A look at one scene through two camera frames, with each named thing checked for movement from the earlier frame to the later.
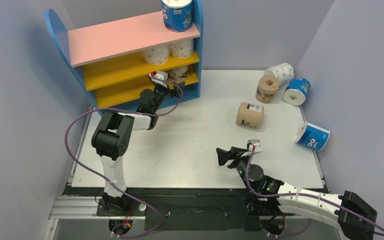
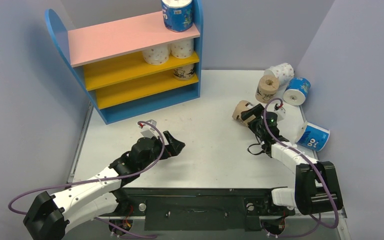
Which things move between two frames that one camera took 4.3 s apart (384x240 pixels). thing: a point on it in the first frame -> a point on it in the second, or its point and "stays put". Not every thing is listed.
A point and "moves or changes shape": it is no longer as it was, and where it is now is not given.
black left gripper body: (160, 94) -> (155, 154)
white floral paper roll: (183, 49) stays put
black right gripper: (237, 157) -> (253, 118)
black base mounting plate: (220, 210) stays put
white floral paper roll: (156, 56) stays put
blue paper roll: (178, 15) stays put
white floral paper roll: (284, 72) stays put
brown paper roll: (267, 87) stays put
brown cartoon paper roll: (178, 75) moves or changes shape
